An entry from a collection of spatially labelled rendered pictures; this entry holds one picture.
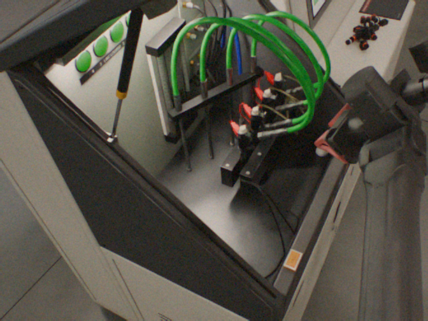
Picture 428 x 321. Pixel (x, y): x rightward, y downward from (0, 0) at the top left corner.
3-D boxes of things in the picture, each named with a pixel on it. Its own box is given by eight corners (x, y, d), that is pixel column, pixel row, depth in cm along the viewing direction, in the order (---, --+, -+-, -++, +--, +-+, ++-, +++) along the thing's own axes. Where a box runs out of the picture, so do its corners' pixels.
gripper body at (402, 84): (397, 69, 96) (427, 58, 90) (419, 107, 98) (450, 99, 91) (383, 85, 93) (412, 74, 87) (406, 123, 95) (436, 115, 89)
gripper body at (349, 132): (324, 140, 73) (354, 136, 66) (355, 97, 76) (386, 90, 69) (348, 165, 75) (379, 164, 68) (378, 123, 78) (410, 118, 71)
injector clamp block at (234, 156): (251, 209, 130) (251, 178, 119) (222, 197, 134) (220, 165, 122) (293, 135, 149) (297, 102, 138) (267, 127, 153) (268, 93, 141)
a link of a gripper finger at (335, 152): (298, 141, 81) (329, 137, 72) (319, 114, 83) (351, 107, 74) (321, 165, 82) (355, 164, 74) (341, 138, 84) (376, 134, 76)
